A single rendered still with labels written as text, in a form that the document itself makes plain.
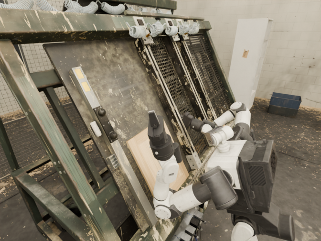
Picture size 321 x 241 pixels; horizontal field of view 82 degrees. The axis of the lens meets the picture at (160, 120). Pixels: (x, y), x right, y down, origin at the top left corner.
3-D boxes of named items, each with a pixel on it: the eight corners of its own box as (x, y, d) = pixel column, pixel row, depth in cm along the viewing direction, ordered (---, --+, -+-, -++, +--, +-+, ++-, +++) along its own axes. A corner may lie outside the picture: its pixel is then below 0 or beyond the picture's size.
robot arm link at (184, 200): (173, 204, 99) (206, 188, 88) (167, 226, 88) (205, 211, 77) (158, 190, 97) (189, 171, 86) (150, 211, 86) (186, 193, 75)
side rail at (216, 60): (230, 114, 248) (238, 112, 241) (198, 35, 233) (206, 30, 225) (231, 112, 254) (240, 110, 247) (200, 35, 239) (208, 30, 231)
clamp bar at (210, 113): (215, 138, 188) (238, 134, 172) (166, 25, 172) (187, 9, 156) (218, 134, 195) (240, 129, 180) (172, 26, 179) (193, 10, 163)
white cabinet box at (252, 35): (246, 113, 454) (268, 18, 361) (223, 107, 484) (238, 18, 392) (252, 105, 497) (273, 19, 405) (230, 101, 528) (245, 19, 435)
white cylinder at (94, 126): (88, 123, 94) (95, 137, 95) (91, 122, 92) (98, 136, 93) (93, 121, 96) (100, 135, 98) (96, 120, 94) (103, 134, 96)
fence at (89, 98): (148, 225, 106) (153, 226, 103) (68, 71, 93) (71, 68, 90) (153, 219, 110) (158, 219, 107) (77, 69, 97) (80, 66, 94)
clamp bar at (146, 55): (190, 170, 146) (218, 169, 130) (123, 25, 130) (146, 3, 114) (195, 163, 153) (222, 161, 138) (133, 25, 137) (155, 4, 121)
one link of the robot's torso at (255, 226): (265, 220, 104) (261, 203, 101) (262, 241, 94) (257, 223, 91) (241, 215, 112) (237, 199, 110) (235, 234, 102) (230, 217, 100)
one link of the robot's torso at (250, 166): (285, 185, 100) (273, 125, 92) (281, 237, 75) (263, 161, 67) (230, 180, 119) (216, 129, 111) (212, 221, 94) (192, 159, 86)
